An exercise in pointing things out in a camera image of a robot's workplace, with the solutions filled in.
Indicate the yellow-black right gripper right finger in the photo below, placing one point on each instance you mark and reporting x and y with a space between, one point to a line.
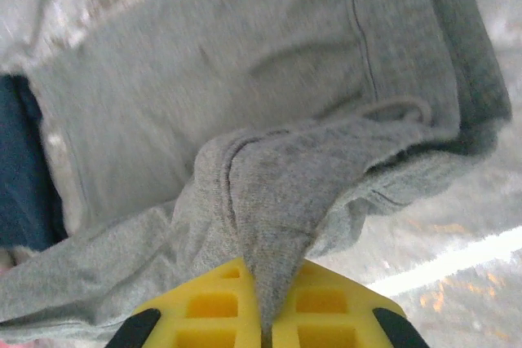
326 307

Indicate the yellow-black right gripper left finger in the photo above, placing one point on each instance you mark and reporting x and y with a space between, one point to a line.
204 307

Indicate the navy blue garment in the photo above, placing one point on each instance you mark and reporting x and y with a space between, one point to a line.
24 160

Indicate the grey garment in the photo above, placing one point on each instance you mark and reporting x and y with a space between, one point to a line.
244 79

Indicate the white plush bunny pink shirt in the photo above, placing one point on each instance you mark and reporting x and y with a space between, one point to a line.
6 260

